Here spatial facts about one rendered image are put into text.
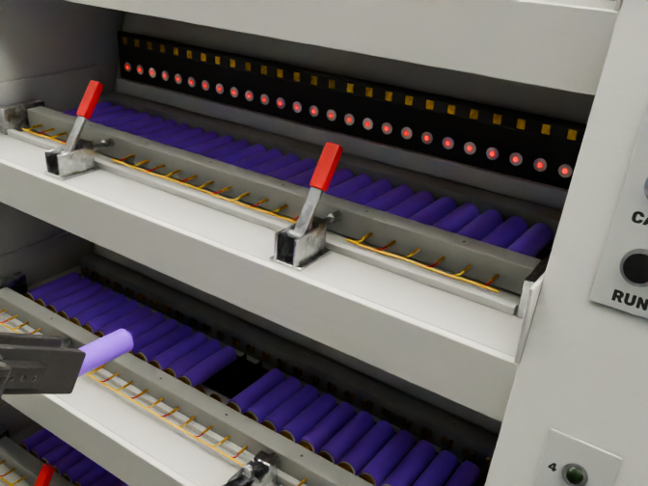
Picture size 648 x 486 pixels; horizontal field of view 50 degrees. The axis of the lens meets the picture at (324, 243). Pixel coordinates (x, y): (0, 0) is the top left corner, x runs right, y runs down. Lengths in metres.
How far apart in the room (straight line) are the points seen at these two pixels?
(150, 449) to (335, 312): 0.24
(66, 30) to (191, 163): 0.29
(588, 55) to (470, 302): 0.17
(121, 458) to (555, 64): 0.48
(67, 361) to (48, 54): 0.45
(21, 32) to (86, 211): 0.26
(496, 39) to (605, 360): 0.19
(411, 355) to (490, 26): 0.21
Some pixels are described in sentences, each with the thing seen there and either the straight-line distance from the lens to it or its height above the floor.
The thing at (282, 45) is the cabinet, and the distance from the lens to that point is 0.75.
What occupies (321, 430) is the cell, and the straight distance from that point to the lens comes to 0.63.
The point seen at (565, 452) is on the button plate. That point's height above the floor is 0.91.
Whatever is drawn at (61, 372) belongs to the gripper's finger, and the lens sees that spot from 0.50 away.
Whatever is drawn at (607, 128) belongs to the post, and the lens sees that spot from 0.41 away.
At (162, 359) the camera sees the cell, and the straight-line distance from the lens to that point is 0.72.
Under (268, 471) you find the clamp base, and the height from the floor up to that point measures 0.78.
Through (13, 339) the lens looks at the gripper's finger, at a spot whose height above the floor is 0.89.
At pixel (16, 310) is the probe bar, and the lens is 0.83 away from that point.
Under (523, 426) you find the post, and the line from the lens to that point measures 0.44.
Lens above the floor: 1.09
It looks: 13 degrees down
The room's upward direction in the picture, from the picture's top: 12 degrees clockwise
